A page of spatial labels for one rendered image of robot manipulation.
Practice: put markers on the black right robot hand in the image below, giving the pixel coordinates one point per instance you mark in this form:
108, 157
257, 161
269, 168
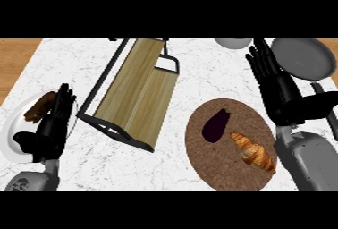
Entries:
281, 89

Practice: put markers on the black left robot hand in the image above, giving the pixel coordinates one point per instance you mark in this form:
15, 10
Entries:
52, 128

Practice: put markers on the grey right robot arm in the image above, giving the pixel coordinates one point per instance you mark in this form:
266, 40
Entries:
307, 161

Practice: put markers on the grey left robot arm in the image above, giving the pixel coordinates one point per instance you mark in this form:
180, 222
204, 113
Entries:
34, 179

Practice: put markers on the golden brown croissant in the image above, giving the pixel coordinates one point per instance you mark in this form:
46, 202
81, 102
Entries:
254, 153

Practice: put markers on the round brown placemat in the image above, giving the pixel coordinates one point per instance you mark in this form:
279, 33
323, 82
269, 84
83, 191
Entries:
220, 167

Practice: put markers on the brown sausage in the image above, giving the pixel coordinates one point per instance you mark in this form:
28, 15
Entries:
40, 108

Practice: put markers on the white round plate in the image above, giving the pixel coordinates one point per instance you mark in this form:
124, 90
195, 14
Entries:
14, 134

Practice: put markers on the grey frying pan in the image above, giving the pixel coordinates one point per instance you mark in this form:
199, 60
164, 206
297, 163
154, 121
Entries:
303, 58

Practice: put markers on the white bowl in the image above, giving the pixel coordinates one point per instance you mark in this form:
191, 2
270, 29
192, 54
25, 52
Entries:
233, 43

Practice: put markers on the dark purple eggplant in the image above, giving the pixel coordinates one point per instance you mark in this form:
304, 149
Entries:
216, 126

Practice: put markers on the wooden tiered shelf black frame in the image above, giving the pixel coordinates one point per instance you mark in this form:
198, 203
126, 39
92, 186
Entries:
132, 95

